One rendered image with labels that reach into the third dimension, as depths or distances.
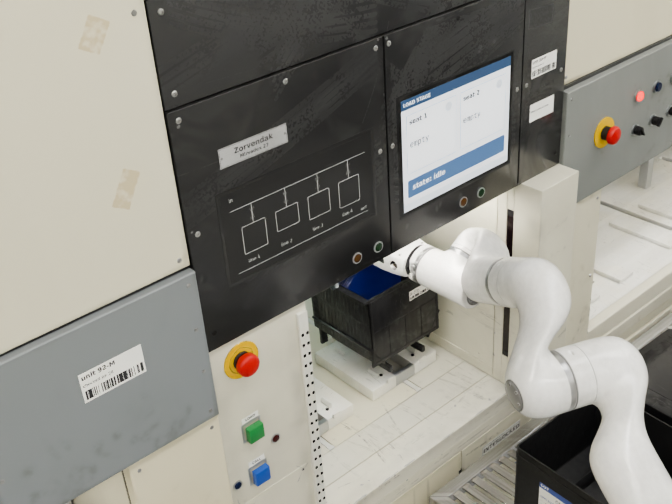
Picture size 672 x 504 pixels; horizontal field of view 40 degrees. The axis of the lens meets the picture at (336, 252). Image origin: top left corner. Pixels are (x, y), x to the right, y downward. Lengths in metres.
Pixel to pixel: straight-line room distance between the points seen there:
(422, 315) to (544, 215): 0.41
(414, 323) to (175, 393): 0.81
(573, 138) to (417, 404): 0.69
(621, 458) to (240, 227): 0.66
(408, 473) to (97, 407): 0.84
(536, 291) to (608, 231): 1.29
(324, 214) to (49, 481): 0.58
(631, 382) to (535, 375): 0.15
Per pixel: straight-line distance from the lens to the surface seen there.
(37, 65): 1.15
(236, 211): 1.36
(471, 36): 1.62
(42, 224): 1.21
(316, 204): 1.46
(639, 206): 2.92
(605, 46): 2.00
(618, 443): 1.46
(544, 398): 1.46
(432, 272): 1.87
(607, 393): 1.52
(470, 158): 1.71
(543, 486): 1.94
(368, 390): 2.12
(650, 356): 2.32
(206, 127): 1.29
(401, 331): 2.08
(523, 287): 1.53
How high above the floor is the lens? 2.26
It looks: 31 degrees down
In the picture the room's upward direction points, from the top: 4 degrees counter-clockwise
